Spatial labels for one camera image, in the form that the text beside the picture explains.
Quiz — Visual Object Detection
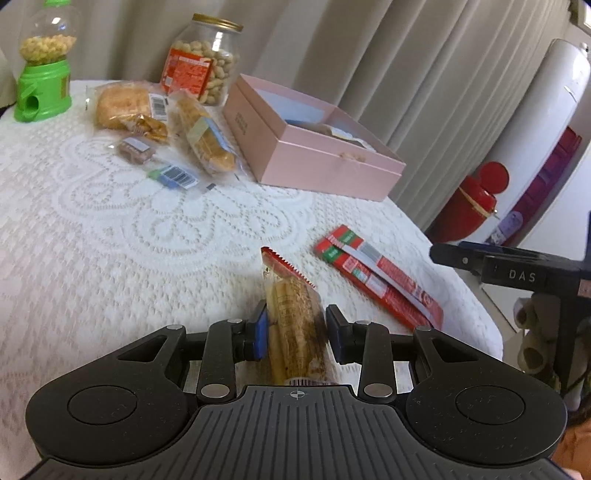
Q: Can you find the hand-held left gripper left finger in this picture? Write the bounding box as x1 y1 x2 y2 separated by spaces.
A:
115 299 270 402

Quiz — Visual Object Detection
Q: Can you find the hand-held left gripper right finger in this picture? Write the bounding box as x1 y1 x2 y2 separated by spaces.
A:
324 304 481 402

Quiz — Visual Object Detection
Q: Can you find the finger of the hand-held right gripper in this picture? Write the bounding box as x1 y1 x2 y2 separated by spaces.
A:
458 240 546 256
429 243 485 278

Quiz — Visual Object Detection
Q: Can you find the long rice cracker packet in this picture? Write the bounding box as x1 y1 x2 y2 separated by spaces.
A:
260 246 333 386

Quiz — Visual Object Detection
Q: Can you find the red sausage stick packet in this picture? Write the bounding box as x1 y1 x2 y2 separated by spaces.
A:
325 225 445 331
315 237 416 326

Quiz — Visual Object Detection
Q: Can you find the pink cardboard box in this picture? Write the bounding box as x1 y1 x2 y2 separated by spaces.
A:
223 74 407 202

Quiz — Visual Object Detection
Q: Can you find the small green candy packet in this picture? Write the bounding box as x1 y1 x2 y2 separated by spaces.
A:
147 165 200 191

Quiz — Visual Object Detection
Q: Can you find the blue label bread packet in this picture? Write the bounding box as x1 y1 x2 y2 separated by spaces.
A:
168 92 238 176

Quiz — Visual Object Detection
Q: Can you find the small brown candy packet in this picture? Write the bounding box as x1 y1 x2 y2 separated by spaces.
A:
117 136 155 165

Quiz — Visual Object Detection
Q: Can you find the clear bun packet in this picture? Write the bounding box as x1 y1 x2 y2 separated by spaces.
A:
95 85 169 132

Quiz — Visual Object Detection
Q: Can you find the person's right hand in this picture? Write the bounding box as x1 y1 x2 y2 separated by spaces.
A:
516 293 561 374

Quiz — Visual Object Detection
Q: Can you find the red round-eared container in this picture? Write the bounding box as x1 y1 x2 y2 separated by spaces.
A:
434 161 502 245

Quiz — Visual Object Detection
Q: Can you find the white floor air conditioner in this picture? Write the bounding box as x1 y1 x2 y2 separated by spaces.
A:
480 39 591 250

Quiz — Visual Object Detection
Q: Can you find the white lace tablecloth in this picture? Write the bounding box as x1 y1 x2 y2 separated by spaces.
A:
0 78 504 480

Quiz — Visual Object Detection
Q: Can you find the orange clothing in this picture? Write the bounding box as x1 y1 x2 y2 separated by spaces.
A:
551 415 591 480

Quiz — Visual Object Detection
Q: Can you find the beige curtain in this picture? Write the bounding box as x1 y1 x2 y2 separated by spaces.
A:
69 0 578 232

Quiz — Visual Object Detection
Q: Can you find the clear peanut jar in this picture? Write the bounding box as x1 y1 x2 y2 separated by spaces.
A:
159 13 244 108

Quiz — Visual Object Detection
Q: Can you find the green gumball dispenser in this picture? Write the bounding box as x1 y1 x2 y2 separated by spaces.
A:
13 0 84 123

